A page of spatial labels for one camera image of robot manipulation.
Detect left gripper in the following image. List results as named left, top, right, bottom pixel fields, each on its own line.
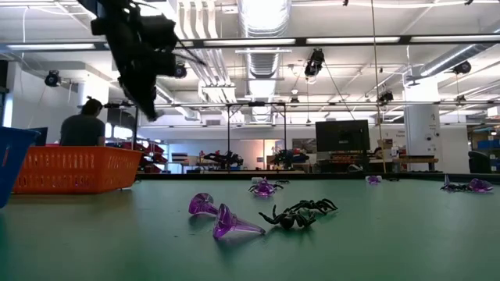
left=111, top=37, right=177, bottom=120

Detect red storage bins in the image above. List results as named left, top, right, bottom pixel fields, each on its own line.
left=128, top=140, right=167, bottom=175

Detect standing person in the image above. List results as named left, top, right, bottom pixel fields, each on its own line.
left=59, top=96, right=106, bottom=148

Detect orange plastic basket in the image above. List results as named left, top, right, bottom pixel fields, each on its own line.
left=12, top=145, right=144, bottom=195

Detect small black monitor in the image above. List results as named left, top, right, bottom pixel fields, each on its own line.
left=29, top=126, right=48, bottom=147

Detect green table mat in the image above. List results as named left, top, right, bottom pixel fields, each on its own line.
left=0, top=177, right=500, bottom=281

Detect blue plastic basket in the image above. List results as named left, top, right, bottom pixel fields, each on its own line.
left=0, top=126, right=41, bottom=209

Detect black computer monitor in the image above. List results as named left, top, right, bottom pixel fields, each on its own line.
left=315, top=119, right=371, bottom=153

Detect cardboard box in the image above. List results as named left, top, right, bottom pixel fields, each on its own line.
left=377, top=138, right=395, bottom=154

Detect wooden workbench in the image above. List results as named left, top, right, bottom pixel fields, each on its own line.
left=369, top=155, right=439, bottom=173

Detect black office chair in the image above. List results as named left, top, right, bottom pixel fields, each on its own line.
left=467, top=150, right=494, bottom=175

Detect blue storage bins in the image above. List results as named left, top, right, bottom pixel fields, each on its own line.
left=474, top=136, right=500, bottom=151

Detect black neighbouring station frame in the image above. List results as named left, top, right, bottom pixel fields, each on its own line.
left=77, top=100, right=290, bottom=175

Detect wide silver ceiling duct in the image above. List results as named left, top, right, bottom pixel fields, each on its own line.
left=237, top=0, right=292, bottom=124

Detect black aluminium table frame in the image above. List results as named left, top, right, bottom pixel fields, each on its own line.
left=136, top=172, right=500, bottom=181

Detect silver spiral duct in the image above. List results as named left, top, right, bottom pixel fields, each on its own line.
left=418, top=42, right=497, bottom=78

